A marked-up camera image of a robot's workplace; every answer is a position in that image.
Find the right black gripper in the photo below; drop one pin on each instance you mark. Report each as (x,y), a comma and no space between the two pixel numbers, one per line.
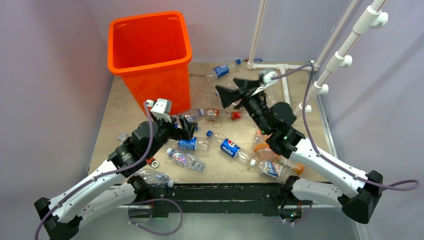
(228,96)

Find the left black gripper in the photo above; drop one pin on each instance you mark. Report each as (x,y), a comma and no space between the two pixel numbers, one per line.
(179,133)

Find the red cap small bottle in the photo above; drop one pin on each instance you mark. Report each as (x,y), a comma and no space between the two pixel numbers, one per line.
(219,115)

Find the large Pepsi bottle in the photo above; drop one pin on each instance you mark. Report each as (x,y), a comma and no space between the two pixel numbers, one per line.
(231,149)

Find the orange drink bottle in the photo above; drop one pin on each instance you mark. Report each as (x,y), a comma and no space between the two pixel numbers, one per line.
(263,151)

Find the white blue label bottle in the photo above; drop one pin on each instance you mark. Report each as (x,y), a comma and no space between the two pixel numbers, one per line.
(271,171)

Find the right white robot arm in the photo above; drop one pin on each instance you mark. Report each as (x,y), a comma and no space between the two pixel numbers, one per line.
(355,191)

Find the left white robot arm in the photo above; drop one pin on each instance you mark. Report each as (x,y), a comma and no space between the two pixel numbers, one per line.
(112,184)

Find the orange plastic bin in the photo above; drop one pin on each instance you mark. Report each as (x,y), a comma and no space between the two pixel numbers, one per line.
(151,53)

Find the blue label clear bottle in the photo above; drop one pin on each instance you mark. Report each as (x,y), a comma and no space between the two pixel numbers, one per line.
(197,144)

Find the small clear bottle white cap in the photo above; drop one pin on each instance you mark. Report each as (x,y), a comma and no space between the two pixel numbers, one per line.
(192,115)

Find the blue label bottle far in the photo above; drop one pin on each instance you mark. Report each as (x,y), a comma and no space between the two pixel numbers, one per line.
(223,69)

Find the crushed red blue label bottle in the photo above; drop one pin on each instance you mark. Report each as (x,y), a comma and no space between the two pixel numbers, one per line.
(186,160)

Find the rubber band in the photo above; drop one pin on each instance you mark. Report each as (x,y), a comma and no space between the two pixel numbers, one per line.
(217,124)

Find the blue cap pen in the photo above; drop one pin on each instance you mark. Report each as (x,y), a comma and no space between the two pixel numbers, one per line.
(254,60)

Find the crushed bottle at table edge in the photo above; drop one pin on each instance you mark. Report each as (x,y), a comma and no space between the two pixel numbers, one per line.
(155,178)

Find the white PVC diagonal pole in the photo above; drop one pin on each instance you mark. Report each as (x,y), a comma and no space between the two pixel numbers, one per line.
(372,17)

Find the red handle adjustable wrench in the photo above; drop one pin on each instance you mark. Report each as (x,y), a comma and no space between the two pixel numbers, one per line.
(150,161)

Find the white PVC pipe frame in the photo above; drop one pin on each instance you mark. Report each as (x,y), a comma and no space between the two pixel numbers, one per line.
(297,30)

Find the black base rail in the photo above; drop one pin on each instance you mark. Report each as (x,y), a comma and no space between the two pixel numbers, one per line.
(266,198)

